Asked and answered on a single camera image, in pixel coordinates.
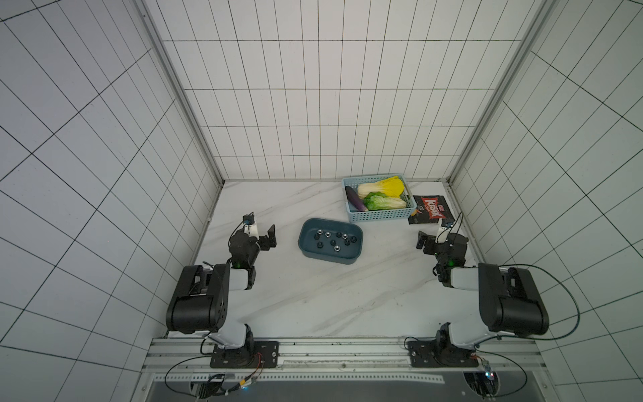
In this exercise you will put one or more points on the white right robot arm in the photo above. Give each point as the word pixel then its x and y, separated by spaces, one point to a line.
pixel 509 302

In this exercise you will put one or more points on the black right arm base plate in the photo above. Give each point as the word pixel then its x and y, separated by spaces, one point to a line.
pixel 439 352

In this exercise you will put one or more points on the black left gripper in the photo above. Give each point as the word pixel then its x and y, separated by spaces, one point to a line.
pixel 264 244

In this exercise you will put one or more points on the purple eggplant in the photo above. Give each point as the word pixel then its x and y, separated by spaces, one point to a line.
pixel 355 200

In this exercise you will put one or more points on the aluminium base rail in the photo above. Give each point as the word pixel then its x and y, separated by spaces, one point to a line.
pixel 347 359

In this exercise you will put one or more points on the green lettuce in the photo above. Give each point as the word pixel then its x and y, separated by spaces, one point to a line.
pixel 379 201

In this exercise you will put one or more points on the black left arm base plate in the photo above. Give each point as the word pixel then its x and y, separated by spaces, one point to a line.
pixel 257 354

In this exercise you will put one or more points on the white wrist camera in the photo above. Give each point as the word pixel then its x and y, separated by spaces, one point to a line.
pixel 446 226
pixel 249 225

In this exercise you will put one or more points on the light blue perforated basket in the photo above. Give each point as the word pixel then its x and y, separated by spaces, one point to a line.
pixel 355 215

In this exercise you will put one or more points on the yellow napa cabbage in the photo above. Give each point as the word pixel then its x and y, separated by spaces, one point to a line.
pixel 391 187

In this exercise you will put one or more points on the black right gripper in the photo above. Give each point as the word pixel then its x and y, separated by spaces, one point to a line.
pixel 431 244

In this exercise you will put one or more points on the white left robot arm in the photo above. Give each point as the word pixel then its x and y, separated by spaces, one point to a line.
pixel 200 301

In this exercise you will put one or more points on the black Kray chips bag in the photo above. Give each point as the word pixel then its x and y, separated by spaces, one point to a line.
pixel 431 209

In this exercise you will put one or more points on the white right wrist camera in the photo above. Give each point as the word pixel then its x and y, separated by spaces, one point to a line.
pixel 446 226

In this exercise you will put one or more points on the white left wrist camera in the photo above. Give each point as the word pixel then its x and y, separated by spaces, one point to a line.
pixel 249 225

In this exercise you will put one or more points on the dark teal storage box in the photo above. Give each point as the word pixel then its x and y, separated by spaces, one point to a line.
pixel 348 254

